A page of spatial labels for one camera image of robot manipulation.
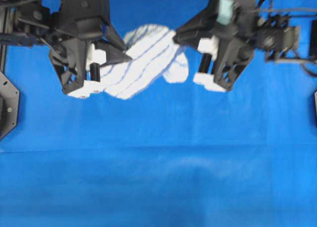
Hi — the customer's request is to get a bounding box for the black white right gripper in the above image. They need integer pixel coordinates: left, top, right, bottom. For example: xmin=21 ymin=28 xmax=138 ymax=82
xmin=173 ymin=0 xmax=256 ymax=92

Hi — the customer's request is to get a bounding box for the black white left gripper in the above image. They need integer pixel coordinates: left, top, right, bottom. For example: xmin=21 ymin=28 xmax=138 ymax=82
xmin=48 ymin=0 xmax=133 ymax=99

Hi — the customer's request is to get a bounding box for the blue white striped towel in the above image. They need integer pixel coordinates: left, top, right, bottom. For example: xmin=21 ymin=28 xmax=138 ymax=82
xmin=101 ymin=24 xmax=189 ymax=100

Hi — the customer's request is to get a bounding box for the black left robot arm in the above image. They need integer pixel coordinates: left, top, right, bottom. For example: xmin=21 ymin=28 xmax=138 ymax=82
xmin=0 ymin=0 xmax=131 ymax=95

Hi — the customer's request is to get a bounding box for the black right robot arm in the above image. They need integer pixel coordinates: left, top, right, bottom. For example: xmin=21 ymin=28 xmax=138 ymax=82
xmin=173 ymin=0 xmax=300 ymax=91

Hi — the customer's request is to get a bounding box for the blue table cloth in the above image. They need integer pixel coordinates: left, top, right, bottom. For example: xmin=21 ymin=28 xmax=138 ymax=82
xmin=0 ymin=0 xmax=317 ymax=227

